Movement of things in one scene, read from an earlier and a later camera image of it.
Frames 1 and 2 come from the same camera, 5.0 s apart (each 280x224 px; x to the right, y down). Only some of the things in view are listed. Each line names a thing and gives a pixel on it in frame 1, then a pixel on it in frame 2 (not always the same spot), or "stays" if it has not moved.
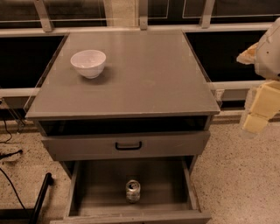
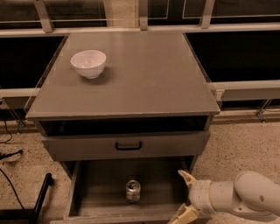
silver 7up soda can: x=133 y=192 stays
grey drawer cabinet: x=123 y=95 stays
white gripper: x=269 y=58 → x=199 y=192
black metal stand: x=29 y=213 stays
